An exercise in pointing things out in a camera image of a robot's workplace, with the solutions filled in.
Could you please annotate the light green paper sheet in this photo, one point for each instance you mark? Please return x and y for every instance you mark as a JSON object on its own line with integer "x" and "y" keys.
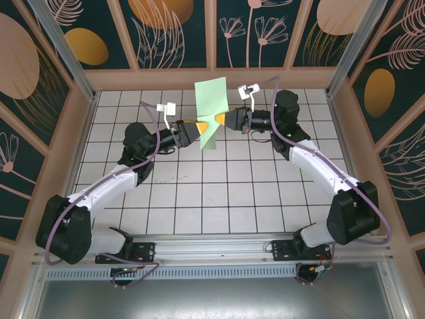
{"x": 210, "y": 96}

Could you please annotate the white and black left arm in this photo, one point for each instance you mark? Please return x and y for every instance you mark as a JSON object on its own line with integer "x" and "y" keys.
{"x": 106, "y": 186}

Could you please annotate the long aluminium base rail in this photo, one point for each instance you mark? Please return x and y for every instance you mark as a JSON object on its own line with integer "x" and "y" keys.
{"x": 212, "y": 247}

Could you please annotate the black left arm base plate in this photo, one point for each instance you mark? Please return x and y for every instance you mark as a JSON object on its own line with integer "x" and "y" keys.
{"x": 146, "y": 252}

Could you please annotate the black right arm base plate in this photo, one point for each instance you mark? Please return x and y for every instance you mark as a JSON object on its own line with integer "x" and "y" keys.
{"x": 282, "y": 251}

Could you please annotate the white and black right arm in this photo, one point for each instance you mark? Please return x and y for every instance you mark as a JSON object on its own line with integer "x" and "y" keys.
{"x": 318, "y": 166}

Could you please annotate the aluminium corner post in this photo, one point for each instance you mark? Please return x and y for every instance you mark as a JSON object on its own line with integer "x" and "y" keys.
{"x": 352, "y": 46}
{"x": 64, "y": 53}

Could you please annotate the grey metal base sheet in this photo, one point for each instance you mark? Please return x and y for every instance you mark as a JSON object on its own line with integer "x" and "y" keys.
{"x": 212, "y": 299}

